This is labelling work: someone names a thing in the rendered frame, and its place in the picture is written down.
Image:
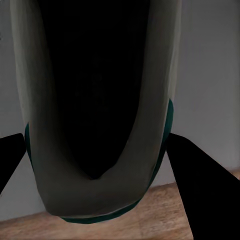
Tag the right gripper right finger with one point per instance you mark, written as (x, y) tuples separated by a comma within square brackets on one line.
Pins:
[(210, 194)]

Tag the gym shoe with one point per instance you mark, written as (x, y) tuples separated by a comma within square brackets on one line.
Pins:
[(96, 82)]

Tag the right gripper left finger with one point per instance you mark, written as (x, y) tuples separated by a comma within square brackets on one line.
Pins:
[(12, 150)]

